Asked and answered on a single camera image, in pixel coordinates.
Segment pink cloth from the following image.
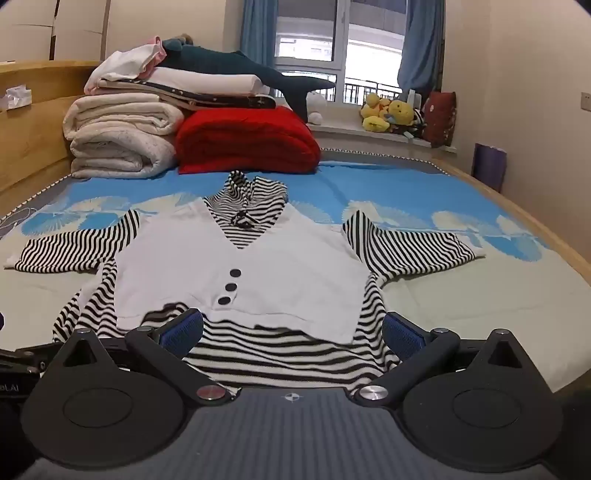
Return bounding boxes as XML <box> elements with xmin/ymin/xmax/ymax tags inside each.
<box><xmin>137</xmin><ymin>36</ymin><xmax>168</xmax><ymax>79</ymax></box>

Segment blue curtain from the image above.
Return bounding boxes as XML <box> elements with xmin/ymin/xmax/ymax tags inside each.
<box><xmin>240</xmin><ymin>0</ymin><xmax>280</xmax><ymax>75</ymax></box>
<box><xmin>398</xmin><ymin>0</ymin><xmax>446</xmax><ymax>95</ymax></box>

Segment teal shark plush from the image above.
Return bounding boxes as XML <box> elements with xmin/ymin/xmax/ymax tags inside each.
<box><xmin>161</xmin><ymin>38</ymin><xmax>338</xmax><ymax>118</ymax></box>

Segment red folded blanket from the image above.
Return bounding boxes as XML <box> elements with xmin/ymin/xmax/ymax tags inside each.
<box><xmin>174</xmin><ymin>105</ymin><xmax>321</xmax><ymax>175</ymax></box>

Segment cream wardrobe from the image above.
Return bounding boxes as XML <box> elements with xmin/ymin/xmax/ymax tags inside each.
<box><xmin>0</xmin><ymin>0</ymin><xmax>112</xmax><ymax>63</ymax></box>

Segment tissue box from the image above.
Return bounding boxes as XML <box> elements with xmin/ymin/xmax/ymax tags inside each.
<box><xmin>0</xmin><ymin>85</ymin><xmax>33</xmax><ymax>112</ymax></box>

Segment white folded clothes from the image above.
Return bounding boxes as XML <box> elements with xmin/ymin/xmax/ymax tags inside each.
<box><xmin>84</xmin><ymin>46</ymin><xmax>166</xmax><ymax>93</ymax></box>

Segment striped shirt with white vest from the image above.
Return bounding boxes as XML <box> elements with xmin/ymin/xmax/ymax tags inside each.
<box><xmin>4</xmin><ymin>170</ymin><xmax>488</xmax><ymax>398</ymax></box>

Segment white plush toy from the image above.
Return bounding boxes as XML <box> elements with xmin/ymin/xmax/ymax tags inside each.
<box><xmin>306</xmin><ymin>90</ymin><xmax>329</xmax><ymax>125</ymax></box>

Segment window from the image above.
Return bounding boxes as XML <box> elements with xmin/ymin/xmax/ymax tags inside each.
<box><xmin>274</xmin><ymin>0</ymin><xmax>409</xmax><ymax>104</ymax></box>

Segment white folded quilt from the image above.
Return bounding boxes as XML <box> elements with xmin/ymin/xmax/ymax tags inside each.
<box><xmin>62</xmin><ymin>92</ymin><xmax>185</xmax><ymax>180</ymax></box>

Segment red printed pillow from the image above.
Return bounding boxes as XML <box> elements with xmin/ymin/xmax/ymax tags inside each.
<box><xmin>422</xmin><ymin>91</ymin><xmax>458</xmax><ymax>148</ymax></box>

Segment wooden bed frame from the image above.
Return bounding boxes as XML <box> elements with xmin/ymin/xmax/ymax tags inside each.
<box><xmin>0</xmin><ymin>60</ymin><xmax>591</xmax><ymax>301</ymax></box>

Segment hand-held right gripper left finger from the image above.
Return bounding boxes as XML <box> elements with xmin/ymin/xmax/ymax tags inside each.
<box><xmin>46</xmin><ymin>308</ymin><xmax>238</xmax><ymax>408</ymax></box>

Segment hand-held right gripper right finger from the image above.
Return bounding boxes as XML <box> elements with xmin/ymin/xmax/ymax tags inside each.
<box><xmin>355</xmin><ymin>312</ymin><xmax>543</xmax><ymax>408</ymax></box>

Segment white window sill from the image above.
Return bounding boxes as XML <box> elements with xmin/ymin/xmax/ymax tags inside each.
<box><xmin>308</xmin><ymin>102</ymin><xmax>459</xmax><ymax>153</ymax></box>

